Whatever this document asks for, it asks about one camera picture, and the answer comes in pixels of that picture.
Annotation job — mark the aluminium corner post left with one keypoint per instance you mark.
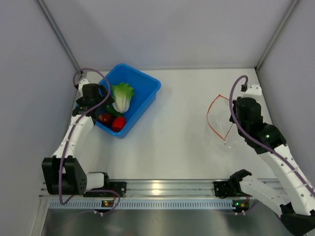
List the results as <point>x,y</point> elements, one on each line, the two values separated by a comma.
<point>57,31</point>

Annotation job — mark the fake green cucumber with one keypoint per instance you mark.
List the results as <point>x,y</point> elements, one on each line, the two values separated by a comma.
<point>112,111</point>

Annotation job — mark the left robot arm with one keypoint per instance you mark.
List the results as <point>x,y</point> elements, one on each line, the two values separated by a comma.
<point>66,173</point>

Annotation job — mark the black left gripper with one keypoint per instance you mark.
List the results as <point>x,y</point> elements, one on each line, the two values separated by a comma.
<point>103,91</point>

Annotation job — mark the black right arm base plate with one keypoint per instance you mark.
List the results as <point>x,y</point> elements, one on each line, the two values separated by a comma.
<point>224,189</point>

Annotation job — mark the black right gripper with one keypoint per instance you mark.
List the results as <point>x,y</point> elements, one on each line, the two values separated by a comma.
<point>234,105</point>

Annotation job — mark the white cable duct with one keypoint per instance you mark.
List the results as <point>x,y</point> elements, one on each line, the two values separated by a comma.
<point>145,204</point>

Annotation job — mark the blue plastic bin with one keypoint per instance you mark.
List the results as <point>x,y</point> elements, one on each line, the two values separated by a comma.
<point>145,90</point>

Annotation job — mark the aluminium corner post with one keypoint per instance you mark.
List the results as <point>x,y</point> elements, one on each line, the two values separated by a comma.
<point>278,32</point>
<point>57,31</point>

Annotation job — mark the aluminium corner post right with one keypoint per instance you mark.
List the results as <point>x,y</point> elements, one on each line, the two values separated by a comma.
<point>278,32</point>

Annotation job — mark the aluminium rail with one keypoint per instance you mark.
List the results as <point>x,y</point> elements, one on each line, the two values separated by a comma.
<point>181,188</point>

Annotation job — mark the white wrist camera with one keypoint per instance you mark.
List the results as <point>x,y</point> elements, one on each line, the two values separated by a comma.
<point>251,90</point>
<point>80,79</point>

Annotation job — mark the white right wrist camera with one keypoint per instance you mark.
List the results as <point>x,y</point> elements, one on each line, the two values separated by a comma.
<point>251,90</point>

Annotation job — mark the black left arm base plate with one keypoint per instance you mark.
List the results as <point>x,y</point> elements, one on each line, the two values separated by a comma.
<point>118,186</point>

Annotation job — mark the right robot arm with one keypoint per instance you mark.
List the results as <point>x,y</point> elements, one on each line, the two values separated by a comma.
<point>296,206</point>

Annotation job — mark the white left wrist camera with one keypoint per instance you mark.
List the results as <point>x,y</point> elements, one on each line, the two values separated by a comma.
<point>80,79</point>

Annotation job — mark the fake red bell pepper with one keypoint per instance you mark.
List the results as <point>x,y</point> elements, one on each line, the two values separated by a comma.
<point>118,124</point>

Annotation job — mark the clear zip top bag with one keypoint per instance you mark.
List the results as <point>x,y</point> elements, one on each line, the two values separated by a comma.
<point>222,131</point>

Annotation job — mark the fake green lettuce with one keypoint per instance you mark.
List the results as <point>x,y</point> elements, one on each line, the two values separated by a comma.
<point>122,94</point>

